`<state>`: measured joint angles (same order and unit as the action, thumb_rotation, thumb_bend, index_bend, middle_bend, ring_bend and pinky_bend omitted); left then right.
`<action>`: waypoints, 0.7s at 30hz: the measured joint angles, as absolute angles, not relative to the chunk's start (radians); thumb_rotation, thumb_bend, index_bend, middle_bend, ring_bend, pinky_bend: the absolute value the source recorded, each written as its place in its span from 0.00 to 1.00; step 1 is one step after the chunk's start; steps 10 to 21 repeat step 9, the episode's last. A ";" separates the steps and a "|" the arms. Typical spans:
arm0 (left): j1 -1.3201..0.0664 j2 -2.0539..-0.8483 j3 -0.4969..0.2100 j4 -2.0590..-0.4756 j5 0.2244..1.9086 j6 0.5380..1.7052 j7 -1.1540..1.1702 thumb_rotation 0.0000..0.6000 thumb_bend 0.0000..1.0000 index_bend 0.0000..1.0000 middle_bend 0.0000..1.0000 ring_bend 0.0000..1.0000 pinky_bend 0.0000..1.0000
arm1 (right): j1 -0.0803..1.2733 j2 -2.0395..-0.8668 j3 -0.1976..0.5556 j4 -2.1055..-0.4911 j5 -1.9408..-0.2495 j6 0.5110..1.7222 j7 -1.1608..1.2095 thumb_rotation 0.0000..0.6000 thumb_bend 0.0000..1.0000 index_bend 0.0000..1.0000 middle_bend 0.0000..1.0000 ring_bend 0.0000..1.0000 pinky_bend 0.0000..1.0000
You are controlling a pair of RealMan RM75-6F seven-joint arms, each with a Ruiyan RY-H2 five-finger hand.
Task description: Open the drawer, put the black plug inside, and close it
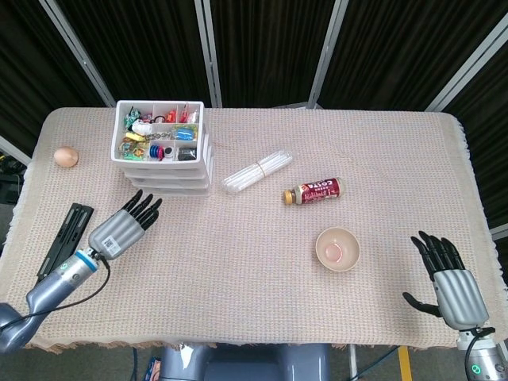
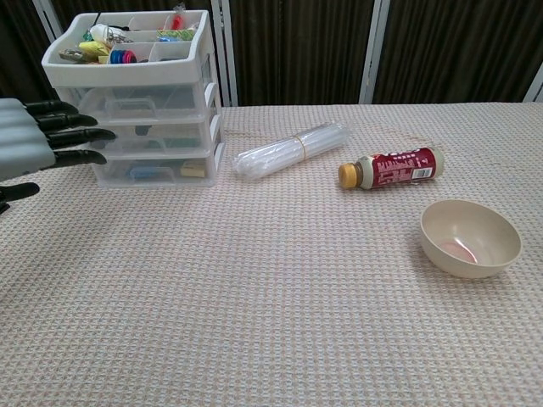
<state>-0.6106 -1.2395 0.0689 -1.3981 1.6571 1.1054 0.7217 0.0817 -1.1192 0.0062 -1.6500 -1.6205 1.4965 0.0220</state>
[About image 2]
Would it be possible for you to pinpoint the beige bowl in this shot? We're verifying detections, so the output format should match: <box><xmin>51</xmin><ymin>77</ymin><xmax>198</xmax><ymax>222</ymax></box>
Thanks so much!
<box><xmin>419</xmin><ymin>199</ymin><xmax>523</xmax><ymax>280</ymax></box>

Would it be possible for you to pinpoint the bundle of clear tubes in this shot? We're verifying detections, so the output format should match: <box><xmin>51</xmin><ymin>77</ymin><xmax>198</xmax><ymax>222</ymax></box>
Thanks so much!
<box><xmin>232</xmin><ymin>121</ymin><xmax>353</xmax><ymax>182</ymax></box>

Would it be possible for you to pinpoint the yellow eraser block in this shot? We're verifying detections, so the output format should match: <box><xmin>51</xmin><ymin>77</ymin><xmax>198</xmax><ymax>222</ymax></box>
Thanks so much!
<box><xmin>179</xmin><ymin>160</ymin><xmax>208</xmax><ymax>178</ymax></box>

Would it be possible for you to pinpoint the beige woven tablecloth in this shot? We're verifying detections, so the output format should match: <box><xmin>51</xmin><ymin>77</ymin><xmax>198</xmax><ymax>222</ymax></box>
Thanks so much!
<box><xmin>0</xmin><ymin>101</ymin><xmax>543</xmax><ymax>407</ymax></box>

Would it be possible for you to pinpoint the blue yellow packet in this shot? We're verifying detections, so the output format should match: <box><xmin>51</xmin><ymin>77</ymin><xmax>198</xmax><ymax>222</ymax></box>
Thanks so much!
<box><xmin>157</xmin><ymin>28</ymin><xmax>200</xmax><ymax>43</ymax></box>

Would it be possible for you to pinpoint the red white sachet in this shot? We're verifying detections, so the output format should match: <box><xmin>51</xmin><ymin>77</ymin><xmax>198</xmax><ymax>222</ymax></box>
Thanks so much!
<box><xmin>171</xmin><ymin>3</ymin><xmax>188</xmax><ymax>31</ymax></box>

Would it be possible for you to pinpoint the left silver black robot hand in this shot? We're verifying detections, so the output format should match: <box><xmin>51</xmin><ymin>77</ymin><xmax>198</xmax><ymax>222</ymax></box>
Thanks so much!
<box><xmin>0</xmin><ymin>98</ymin><xmax>117</xmax><ymax>215</ymax></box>

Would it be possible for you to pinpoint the grey metal partition post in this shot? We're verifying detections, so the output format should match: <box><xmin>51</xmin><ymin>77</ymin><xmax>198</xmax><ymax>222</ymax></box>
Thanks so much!
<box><xmin>523</xmin><ymin>63</ymin><xmax>543</xmax><ymax>103</ymax></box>
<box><xmin>32</xmin><ymin>0</ymin><xmax>59</xmax><ymax>33</ymax></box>
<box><xmin>210</xmin><ymin>0</ymin><xmax>238</xmax><ymax>107</ymax></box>
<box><xmin>358</xmin><ymin>0</ymin><xmax>391</xmax><ymax>105</ymax></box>

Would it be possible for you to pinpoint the blue object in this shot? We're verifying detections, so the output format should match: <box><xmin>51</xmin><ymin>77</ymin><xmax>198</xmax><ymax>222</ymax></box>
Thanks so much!
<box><xmin>128</xmin><ymin>166</ymin><xmax>176</xmax><ymax>181</ymax></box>

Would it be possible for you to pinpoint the stack of coloured discs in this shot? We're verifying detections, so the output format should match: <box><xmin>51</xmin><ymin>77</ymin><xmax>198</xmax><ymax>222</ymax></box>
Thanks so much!
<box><xmin>109</xmin><ymin>49</ymin><xmax>139</xmax><ymax>65</ymax></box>

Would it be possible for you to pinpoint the colourful snack packet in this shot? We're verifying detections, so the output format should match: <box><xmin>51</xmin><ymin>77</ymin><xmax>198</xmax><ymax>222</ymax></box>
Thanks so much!
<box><xmin>58</xmin><ymin>48</ymin><xmax>101</xmax><ymax>65</ymax></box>

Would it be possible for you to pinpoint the clear plastic drawer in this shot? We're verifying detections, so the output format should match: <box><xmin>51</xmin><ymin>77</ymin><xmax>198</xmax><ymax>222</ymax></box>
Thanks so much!
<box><xmin>93</xmin><ymin>146</ymin><xmax>227</xmax><ymax>190</ymax></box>

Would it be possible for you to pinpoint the red label coffee bottle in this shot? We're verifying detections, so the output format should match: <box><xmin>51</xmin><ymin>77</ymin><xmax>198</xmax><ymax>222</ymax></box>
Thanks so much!
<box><xmin>338</xmin><ymin>147</ymin><xmax>445</xmax><ymax>191</ymax></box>

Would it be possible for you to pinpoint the white drawer organizer with trinkets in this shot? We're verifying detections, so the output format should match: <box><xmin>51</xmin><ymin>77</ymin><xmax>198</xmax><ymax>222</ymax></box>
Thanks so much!
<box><xmin>41</xmin><ymin>8</ymin><xmax>227</xmax><ymax>190</ymax></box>

